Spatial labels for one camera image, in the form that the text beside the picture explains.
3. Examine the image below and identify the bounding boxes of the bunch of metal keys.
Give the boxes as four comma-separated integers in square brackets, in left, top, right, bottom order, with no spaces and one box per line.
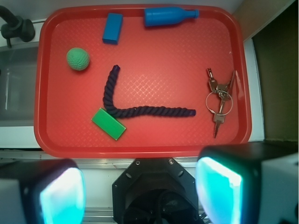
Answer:
[205,68,238,139]

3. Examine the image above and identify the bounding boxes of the red plastic tray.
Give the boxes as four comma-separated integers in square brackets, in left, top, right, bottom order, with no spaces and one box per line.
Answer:
[34,5,252,158]

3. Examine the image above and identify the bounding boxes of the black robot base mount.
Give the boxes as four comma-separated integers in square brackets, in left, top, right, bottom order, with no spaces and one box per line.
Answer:
[112,158,204,224]

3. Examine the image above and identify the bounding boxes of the blue plastic bottle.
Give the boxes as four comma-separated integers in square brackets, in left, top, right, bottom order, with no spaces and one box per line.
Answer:
[144,7,199,27]

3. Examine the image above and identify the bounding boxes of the green knitted ball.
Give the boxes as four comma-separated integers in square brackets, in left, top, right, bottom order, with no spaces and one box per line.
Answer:
[66,48,90,71]

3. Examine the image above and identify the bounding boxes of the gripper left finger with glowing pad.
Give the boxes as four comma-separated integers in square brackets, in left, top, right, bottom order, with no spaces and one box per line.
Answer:
[0,159,86,224]

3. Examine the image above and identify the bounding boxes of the blue rectangular block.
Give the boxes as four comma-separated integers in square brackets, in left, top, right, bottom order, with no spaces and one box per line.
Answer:
[102,13,123,45]

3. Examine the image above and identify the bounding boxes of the dark purple rope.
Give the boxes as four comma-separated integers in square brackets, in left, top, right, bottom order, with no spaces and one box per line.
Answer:
[103,65,197,119]

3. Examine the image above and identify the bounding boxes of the steel sink basin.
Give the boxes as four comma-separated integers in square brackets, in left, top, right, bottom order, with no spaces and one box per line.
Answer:
[0,45,38,127]

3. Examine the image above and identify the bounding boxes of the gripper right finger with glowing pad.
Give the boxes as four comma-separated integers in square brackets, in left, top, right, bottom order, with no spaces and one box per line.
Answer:
[195,141,299,224]

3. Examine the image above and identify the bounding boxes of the green rectangular block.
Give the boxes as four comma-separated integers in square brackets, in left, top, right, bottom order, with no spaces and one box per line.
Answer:
[92,108,126,140]

